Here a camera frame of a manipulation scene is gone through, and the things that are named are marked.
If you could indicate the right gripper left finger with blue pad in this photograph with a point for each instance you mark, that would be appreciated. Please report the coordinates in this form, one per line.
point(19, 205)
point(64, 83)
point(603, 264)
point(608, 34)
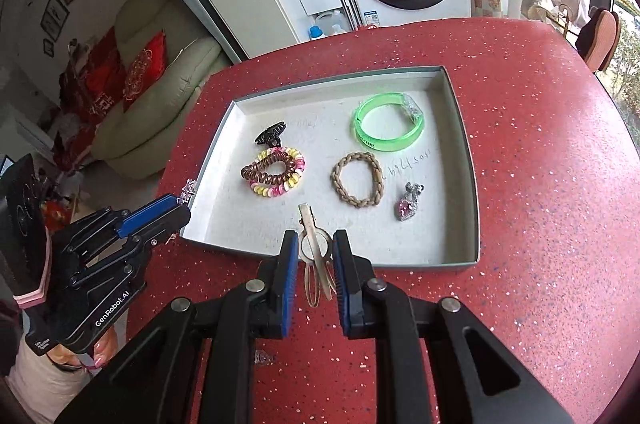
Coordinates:
point(195, 360)

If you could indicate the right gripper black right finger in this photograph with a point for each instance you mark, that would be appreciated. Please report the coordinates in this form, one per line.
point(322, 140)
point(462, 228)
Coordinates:
point(434, 361)

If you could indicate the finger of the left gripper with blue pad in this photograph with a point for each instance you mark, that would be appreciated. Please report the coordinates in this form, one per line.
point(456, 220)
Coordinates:
point(146, 214)

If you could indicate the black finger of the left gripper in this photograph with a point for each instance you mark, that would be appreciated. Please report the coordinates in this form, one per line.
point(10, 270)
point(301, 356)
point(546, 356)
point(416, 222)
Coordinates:
point(159, 230)

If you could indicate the silver star hair clip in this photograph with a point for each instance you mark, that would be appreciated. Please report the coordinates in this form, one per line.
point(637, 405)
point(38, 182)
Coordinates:
point(188, 191)

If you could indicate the purple heart crystal brooch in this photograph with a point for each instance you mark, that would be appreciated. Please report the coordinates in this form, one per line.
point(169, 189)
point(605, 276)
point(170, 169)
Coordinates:
point(262, 358)

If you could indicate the black hair claw clip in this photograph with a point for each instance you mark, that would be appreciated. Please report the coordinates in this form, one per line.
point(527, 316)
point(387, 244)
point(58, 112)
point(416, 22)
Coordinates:
point(271, 136)

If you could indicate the pink heart crystal pendant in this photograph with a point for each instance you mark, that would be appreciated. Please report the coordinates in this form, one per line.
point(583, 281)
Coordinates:
point(408, 204)

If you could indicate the green translucent bangle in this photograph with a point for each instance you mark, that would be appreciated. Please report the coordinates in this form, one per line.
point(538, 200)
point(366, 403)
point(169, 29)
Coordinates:
point(388, 122)

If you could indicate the grey jewelry tray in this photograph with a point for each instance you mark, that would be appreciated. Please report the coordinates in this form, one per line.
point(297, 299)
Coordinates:
point(347, 185)

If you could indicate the red blanket on sofa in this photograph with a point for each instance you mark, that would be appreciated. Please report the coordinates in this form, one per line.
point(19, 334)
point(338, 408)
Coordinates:
point(90, 87)

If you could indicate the red embroidered cushion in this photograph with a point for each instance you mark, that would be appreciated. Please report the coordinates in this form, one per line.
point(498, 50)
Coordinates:
point(146, 69)

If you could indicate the beige leather sofa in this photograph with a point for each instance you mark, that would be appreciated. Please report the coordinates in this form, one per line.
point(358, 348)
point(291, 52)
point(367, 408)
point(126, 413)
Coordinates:
point(137, 143)

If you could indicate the blue cap detergent bottle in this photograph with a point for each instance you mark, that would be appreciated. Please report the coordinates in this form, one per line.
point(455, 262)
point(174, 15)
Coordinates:
point(327, 24)

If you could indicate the brown round chair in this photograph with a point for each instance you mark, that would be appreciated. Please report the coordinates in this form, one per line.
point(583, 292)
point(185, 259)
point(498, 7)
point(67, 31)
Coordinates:
point(598, 39)

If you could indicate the wall picture frames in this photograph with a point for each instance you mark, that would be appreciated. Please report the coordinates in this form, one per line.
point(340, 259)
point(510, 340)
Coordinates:
point(52, 23)

